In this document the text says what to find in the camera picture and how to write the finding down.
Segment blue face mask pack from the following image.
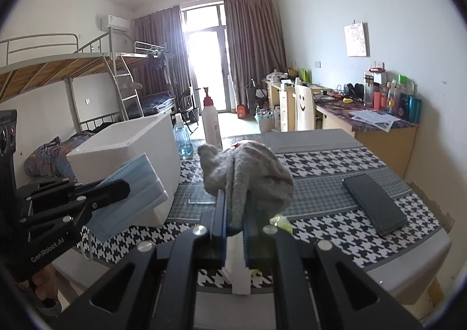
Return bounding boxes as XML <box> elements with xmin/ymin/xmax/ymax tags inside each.
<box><xmin>86</xmin><ymin>154</ymin><xmax>169</xmax><ymax>242</ymax></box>

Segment grey knitted soft cloth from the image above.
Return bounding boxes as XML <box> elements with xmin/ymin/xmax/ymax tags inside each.
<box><xmin>198</xmin><ymin>141</ymin><xmax>295</xmax><ymax>232</ymax></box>

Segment left hand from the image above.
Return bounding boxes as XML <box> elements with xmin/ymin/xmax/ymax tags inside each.
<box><xmin>17</xmin><ymin>263</ymin><xmax>58</xmax><ymax>310</ymax></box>

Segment yellow green wrapper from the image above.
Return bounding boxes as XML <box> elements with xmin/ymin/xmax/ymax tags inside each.
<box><xmin>269</xmin><ymin>215</ymin><xmax>294</xmax><ymax>234</ymax></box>

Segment blue orange quilt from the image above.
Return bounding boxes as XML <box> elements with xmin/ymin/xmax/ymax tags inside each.
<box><xmin>24</xmin><ymin>131</ymin><xmax>94</xmax><ymax>180</ymax></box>

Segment white styrofoam box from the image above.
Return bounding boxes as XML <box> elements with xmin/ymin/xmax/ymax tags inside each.
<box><xmin>67</xmin><ymin>113</ymin><xmax>180</xmax><ymax>227</ymax></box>

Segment clear blue sanitizer bottle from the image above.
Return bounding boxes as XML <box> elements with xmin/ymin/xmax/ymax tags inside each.
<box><xmin>173</xmin><ymin>112</ymin><xmax>193</xmax><ymax>159</ymax></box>

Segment houndstooth table cloth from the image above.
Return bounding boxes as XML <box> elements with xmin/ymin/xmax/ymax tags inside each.
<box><xmin>78</xmin><ymin>146</ymin><xmax>451</xmax><ymax>291</ymax></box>

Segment metal bunk bed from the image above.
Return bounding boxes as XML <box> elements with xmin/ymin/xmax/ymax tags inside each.
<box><xmin>0</xmin><ymin>27</ymin><xmax>178</xmax><ymax>134</ymax></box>

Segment black folding chair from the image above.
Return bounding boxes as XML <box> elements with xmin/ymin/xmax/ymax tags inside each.
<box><xmin>177</xmin><ymin>86</ymin><xmax>199</xmax><ymax>133</ymax></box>

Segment white red spray bottle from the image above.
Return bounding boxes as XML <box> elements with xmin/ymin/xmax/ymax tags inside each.
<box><xmin>202</xmin><ymin>87</ymin><xmax>222</xmax><ymax>150</ymax></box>

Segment white bucket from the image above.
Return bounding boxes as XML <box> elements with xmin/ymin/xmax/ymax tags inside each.
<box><xmin>255</xmin><ymin>109</ymin><xmax>275</xmax><ymax>133</ymax></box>

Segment black smartphone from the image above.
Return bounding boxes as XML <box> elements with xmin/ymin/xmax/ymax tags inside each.
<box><xmin>343</xmin><ymin>174</ymin><xmax>408</xmax><ymax>237</ymax></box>

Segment wooden smiley chair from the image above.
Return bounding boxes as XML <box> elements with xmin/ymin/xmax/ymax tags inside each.
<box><xmin>295</xmin><ymin>85</ymin><xmax>316</xmax><ymax>131</ymax></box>

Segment orange bag on floor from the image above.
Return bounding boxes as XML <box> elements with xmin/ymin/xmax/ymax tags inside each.
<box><xmin>236</xmin><ymin>105</ymin><xmax>246</xmax><ymax>119</ymax></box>

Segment left brown curtain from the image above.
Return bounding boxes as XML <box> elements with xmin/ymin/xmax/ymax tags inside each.
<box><xmin>134</xmin><ymin>6</ymin><xmax>191</xmax><ymax>105</ymax></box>

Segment brown curtain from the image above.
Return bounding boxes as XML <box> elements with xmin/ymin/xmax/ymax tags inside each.
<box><xmin>134</xmin><ymin>6</ymin><xmax>191</xmax><ymax>105</ymax></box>
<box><xmin>224</xmin><ymin>0</ymin><xmax>287</xmax><ymax>105</ymax></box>

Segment white air conditioner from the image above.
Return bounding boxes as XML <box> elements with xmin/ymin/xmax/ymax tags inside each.
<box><xmin>100</xmin><ymin>15</ymin><xmax>130</xmax><ymax>32</ymax></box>

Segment wooden desk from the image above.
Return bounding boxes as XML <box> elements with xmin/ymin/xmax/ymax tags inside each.
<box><xmin>264</xmin><ymin>80</ymin><xmax>418</xmax><ymax>177</ymax></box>

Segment papers on desk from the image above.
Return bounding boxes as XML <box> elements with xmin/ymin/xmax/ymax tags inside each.
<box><xmin>348</xmin><ymin>110</ymin><xmax>399</xmax><ymax>133</ymax></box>

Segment balcony glass door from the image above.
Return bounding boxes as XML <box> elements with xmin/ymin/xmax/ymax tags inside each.
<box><xmin>182</xmin><ymin>2</ymin><xmax>233</xmax><ymax>112</ymax></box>

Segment right brown curtain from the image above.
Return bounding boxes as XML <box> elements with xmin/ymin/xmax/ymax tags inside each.
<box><xmin>224</xmin><ymin>0</ymin><xmax>287</xmax><ymax>105</ymax></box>

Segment teal bottle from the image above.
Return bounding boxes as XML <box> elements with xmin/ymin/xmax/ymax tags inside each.
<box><xmin>407</xmin><ymin>95</ymin><xmax>422</xmax><ymax>124</ymax></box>

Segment wall picture calendar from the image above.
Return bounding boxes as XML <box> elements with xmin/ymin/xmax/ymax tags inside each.
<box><xmin>344</xmin><ymin>22</ymin><xmax>370</xmax><ymax>57</ymax></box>

